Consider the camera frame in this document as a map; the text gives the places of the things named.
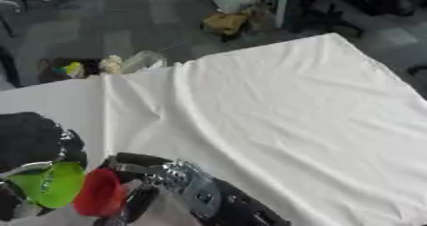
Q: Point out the white post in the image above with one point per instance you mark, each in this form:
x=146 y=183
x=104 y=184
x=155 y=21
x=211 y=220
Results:
x=282 y=4

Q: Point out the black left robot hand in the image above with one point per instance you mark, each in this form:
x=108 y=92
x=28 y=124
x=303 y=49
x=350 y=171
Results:
x=30 y=137

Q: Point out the silver and black right robot arm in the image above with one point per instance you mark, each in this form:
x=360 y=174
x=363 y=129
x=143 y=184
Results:
x=244 y=209

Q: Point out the tan bag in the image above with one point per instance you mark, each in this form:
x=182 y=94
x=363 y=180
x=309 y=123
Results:
x=225 y=23

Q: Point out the red plastic cup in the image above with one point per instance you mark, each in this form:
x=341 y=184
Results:
x=100 y=191

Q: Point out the black office chair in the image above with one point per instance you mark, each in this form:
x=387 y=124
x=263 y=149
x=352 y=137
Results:
x=331 y=15

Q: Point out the yellow green toy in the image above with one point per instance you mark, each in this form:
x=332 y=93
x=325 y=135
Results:
x=74 y=69

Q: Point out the clear plastic container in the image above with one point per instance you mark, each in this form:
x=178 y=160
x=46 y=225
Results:
x=142 y=61

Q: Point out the green plastic cup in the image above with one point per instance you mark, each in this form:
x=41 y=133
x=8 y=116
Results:
x=58 y=185

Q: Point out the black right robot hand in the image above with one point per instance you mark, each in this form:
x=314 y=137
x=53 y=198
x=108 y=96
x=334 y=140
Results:
x=142 y=193

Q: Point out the dark brown box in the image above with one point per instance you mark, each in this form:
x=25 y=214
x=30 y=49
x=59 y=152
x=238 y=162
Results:
x=53 y=69

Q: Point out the cream soft toy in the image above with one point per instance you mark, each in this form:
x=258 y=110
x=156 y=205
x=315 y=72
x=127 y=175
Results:
x=111 y=64

